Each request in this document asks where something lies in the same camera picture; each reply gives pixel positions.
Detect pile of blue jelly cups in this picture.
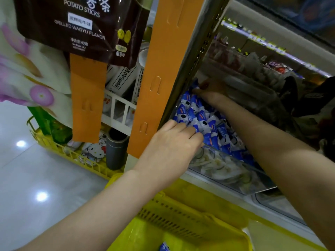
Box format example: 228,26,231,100
251,0,335,45

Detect yellow plastic shopping basket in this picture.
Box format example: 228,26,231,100
107,172,254,251

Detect person's right forearm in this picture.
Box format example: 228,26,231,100
217,99,335,251

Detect orange hanging strip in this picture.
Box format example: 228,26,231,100
69,54,108,143

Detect clear plastic bin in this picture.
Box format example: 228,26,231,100
254,188,307,225
167,55,283,196

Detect purple white snack bag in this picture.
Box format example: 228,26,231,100
0,65,74,129
0,13,71,94

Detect yellow floor basket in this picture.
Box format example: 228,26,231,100
27,116,124,180

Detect dark grey cylinder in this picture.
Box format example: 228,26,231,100
106,128,130,170

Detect row of small brown packets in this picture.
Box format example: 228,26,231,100
209,39,299,87

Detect green snack bags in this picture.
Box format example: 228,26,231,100
29,106,73,145

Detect store shelf with yellow base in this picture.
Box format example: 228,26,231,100
126,0,335,249

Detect person's right hand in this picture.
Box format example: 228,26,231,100
194,81,232,112

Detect orange shelf post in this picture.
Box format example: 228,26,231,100
127,0,207,159

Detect white wire rack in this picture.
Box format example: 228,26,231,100
101,90,138,136

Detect person's left hand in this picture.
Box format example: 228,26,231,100
133,120,205,194

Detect white cartoon print packet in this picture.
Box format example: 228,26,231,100
68,136,108,165

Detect black potato stick bag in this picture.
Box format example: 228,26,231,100
13,0,152,68

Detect white card packet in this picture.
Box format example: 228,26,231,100
107,65,142,105

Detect person's left forearm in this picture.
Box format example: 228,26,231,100
18,170,158,251

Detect pile of blue snack packets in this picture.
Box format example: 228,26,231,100
173,91,257,194

